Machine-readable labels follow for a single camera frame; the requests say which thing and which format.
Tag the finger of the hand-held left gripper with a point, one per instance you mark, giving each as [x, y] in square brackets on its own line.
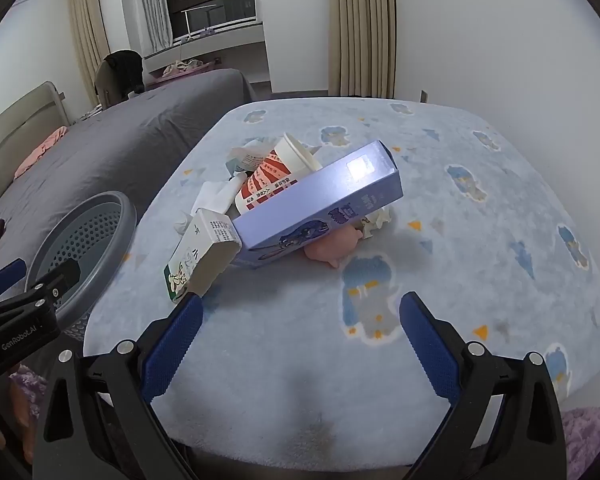
[60, 277]
[4, 280]

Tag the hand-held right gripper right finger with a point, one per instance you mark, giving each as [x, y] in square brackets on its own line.
[427, 345]

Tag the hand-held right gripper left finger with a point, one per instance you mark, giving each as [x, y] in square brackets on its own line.
[172, 345]

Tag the grey perforated plastic basket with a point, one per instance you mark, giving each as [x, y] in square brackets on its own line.
[107, 207]

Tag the small white milk carton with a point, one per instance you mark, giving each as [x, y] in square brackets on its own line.
[200, 255]

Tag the white tissue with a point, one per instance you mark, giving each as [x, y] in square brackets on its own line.
[215, 195]
[377, 220]

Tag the blue cardboard carton box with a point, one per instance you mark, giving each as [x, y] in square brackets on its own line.
[320, 195]

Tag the red striped paper cup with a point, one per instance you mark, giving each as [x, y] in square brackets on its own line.
[270, 175]

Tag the white blue plastic wrapper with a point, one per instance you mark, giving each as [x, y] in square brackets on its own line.
[242, 157]

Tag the person's left forearm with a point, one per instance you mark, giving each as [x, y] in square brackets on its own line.
[22, 410]

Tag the light blue printed blanket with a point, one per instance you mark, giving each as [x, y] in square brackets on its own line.
[280, 335]

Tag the pink pillow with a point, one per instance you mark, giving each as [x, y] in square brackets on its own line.
[40, 152]

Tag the bed with grey sheet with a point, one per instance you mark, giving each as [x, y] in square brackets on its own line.
[105, 145]

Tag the beige padded headboard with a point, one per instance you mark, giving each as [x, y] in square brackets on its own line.
[20, 120]

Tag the bedside clutter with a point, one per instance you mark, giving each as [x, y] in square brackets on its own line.
[87, 112]

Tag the purple fleece clothing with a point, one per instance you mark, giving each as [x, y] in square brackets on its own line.
[592, 437]

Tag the beige chair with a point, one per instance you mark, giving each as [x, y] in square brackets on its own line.
[105, 85]

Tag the black garment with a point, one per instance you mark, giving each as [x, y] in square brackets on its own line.
[127, 70]

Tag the pile of light clothes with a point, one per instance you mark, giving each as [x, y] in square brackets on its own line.
[180, 66]

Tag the beige curtain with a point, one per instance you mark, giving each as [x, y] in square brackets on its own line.
[362, 25]
[87, 35]

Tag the white desk lamp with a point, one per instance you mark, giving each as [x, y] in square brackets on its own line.
[187, 22]

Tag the white sheer curtain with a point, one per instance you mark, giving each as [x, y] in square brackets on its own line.
[152, 5]

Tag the white bay window sill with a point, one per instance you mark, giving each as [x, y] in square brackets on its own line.
[230, 42]

